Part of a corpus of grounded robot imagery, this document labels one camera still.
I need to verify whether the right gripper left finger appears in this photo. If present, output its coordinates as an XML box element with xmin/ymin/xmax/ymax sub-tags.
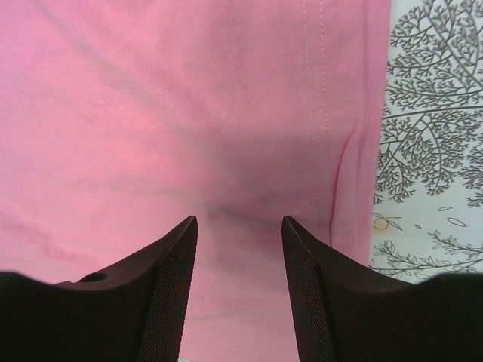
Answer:
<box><xmin>1</xmin><ymin>216</ymin><xmax>198</xmax><ymax>361</ymax></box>

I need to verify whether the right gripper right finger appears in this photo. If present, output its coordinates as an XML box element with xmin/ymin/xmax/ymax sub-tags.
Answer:
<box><xmin>281</xmin><ymin>216</ymin><xmax>482</xmax><ymax>361</ymax></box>

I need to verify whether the pink t shirt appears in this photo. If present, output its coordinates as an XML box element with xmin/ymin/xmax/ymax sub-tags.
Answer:
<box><xmin>1</xmin><ymin>1</ymin><xmax>391</xmax><ymax>361</ymax></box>

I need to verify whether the floral patterned table mat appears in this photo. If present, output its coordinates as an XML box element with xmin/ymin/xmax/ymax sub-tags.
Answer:
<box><xmin>369</xmin><ymin>1</ymin><xmax>482</xmax><ymax>283</ymax></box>

